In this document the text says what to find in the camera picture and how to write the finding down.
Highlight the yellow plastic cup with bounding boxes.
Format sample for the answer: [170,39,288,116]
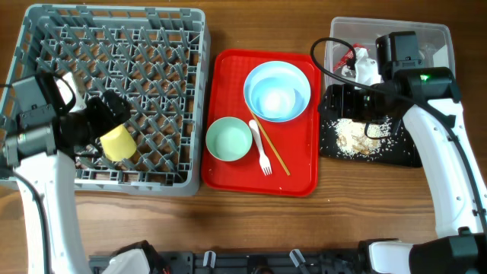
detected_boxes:
[100,124,137,161]

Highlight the white plastic fork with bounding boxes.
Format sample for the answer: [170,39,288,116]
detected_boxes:
[248,119,272,176]

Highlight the grey plastic dishwasher rack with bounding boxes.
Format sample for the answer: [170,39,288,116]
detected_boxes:
[1,4,211,196]

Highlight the white tissue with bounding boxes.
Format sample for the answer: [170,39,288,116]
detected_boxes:
[340,47,382,86]

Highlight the red foil wrapper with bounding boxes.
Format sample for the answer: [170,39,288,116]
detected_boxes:
[332,43,353,72]

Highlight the light blue plate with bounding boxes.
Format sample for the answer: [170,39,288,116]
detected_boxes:
[243,61,311,123]

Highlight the wooden chopstick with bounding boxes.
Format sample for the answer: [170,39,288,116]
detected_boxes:
[249,109,291,176]

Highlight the mint green bowl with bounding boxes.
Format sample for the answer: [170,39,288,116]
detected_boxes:
[205,116,253,162]

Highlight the black food waste tray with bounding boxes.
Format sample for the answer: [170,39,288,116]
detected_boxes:
[319,117,422,167]

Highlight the light blue bowl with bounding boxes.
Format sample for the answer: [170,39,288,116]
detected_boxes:
[250,78,309,122]

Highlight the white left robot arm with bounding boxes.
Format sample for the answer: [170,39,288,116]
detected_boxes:
[1,72,131,273]

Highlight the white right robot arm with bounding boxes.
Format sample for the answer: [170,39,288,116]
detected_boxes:
[318,31,486,273]

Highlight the clear plastic waste bin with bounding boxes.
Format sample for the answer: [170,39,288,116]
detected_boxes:
[323,17,455,75]

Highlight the pile of rice and scraps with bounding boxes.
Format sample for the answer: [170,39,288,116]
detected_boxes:
[333,118,391,157]

